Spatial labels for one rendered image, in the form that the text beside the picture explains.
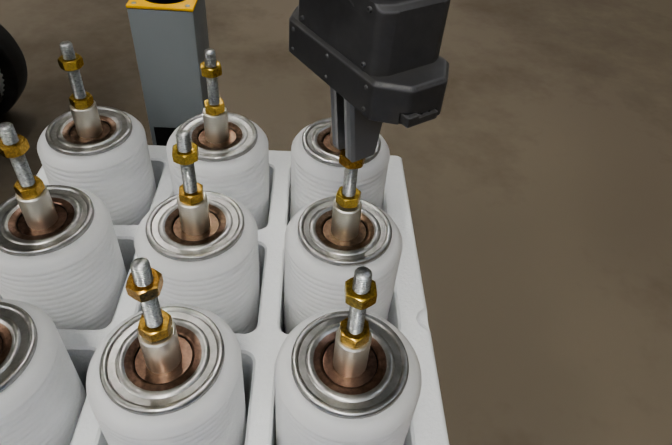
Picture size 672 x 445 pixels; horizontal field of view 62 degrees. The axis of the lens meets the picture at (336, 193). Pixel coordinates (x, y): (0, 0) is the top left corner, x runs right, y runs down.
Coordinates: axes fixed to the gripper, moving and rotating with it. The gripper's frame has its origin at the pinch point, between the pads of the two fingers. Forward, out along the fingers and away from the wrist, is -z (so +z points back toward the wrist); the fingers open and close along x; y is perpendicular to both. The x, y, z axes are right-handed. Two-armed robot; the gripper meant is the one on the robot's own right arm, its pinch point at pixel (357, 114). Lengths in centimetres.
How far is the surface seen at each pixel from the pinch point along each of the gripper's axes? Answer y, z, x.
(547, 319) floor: -28.9, -36.2, -6.8
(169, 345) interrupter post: 16.0, -8.6, -4.6
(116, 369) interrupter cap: 19.1, -10.8, -3.0
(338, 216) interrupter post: 1.0, -8.7, -0.4
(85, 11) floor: -4, -36, 106
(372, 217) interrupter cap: -2.6, -10.8, -0.2
